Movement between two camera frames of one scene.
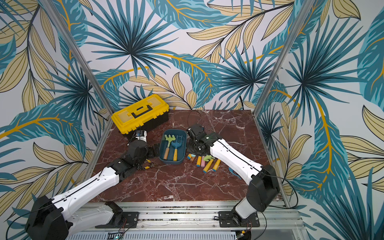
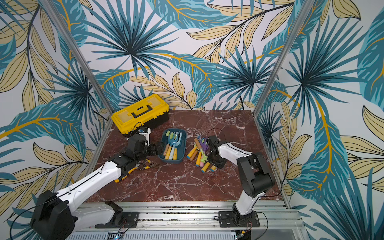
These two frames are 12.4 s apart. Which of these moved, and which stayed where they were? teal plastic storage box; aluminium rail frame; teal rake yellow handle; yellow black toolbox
Moved: teal rake yellow handle
Stayed: teal plastic storage box; aluminium rail frame; yellow black toolbox
